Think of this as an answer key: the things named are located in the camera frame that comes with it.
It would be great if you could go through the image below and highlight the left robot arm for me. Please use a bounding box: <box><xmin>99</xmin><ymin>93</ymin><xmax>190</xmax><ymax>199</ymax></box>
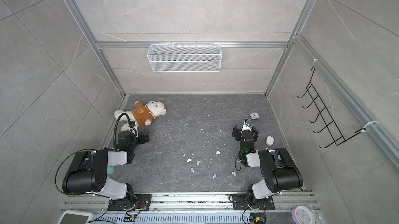
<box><xmin>56</xmin><ymin>117</ymin><xmax>151</xmax><ymax>212</ymax></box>

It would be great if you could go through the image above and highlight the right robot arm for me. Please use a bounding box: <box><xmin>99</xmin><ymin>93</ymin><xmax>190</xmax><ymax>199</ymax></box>
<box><xmin>229</xmin><ymin>125</ymin><xmax>303</xmax><ymax>210</ymax></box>

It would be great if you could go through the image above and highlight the white earbud charging case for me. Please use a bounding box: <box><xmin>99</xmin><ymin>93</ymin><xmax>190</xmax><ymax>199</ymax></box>
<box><xmin>266</xmin><ymin>136</ymin><xmax>274</xmax><ymax>146</ymax></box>

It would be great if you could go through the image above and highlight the small black square box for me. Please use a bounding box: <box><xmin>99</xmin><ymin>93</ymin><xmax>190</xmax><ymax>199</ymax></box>
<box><xmin>249</xmin><ymin>112</ymin><xmax>260</xmax><ymax>120</ymax></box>

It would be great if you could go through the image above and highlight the white teddy bear brown shirt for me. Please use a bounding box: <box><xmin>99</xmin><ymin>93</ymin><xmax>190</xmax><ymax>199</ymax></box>
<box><xmin>114</xmin><ymin>101</ymin><xmax>167</xmax><ymax>129</ymax></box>

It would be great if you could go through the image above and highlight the teal round disc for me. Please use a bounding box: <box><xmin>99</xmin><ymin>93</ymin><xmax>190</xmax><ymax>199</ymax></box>
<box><xmin>107</xmin><ymin>166</ymin><xmax>115</xmax><ymax>175</ymax></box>

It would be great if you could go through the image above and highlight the pink round alarm clock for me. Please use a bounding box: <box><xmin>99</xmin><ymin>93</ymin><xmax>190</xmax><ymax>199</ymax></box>
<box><xmin>292</xmin><ymin>205</ymin><xmax>316</xmax><ymax>224</ymax></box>

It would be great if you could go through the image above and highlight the white tablet device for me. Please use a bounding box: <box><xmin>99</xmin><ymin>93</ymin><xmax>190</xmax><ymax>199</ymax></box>
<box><xmin>57</xmin><ymin>210</ymin><xmax>97</xmax><ymax>224</ymax></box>

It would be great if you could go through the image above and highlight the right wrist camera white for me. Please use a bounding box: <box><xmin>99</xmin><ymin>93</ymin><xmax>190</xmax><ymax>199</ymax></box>
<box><xmin>242</xmin><ymin>119</ymin><xmax>252</xmax><ymax>131</ymax></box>

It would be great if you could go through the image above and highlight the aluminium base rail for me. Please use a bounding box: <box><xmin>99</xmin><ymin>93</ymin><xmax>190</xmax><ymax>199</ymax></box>
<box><xmin>60</xmin><ymin>191</ymin><xmax>325</xmax><ymax>224</ymax></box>

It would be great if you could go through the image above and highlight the white wire mesh basket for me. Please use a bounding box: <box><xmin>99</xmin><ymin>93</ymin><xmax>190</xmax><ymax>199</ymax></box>
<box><xmin>147</xmin><ymin>44</ymin><xmax>222</xmax><ymax>72</ymax></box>

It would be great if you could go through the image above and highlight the black wall hook rack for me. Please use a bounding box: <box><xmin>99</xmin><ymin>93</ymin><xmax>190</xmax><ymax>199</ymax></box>
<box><xmin>297</xmin><ymin>67</ymin><xmax>366</xmax><ymax>149</ymax></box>

